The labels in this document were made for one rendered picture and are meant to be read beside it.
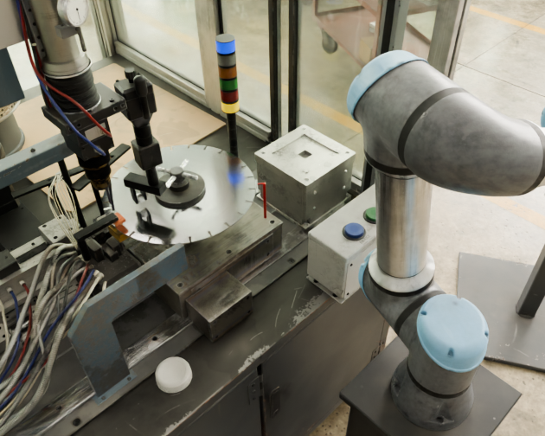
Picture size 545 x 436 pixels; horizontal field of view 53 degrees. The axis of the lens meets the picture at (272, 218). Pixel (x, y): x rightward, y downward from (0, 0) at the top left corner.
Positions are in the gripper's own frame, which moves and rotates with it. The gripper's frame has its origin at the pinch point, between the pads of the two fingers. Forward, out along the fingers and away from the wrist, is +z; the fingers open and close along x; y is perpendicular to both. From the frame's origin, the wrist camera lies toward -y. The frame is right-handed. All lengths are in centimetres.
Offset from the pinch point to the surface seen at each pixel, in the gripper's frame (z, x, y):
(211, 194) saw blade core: -4, -3, -72
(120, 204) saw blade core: -4, -8, -91
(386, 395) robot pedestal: 16, -35, -34
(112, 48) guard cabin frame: 14, 96, -132
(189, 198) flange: -5, -6, -76
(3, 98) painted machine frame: -32, -14, -104
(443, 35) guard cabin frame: -34.1, 12.9, -27.6
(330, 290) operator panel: 14.3, -11.6, -45.2
